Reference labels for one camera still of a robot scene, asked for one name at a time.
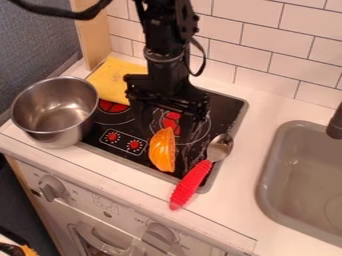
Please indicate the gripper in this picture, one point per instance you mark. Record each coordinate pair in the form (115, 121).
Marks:
(167, 88)

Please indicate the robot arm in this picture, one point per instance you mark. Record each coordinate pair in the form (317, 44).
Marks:
(164, 30)

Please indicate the orange toy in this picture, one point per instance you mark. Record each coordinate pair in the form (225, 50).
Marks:
(162, 150)

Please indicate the toy stove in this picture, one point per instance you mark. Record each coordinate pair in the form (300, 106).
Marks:
(222, 113)

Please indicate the yellow cloth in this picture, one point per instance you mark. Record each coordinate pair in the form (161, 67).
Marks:
(111, 78)

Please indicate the wooden board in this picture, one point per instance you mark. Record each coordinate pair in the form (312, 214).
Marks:
(92, 36)

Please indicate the silver pot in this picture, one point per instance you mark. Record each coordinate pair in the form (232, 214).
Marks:
(53, 110)

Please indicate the toy sink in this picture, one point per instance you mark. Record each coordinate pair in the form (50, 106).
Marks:
(302, 180)

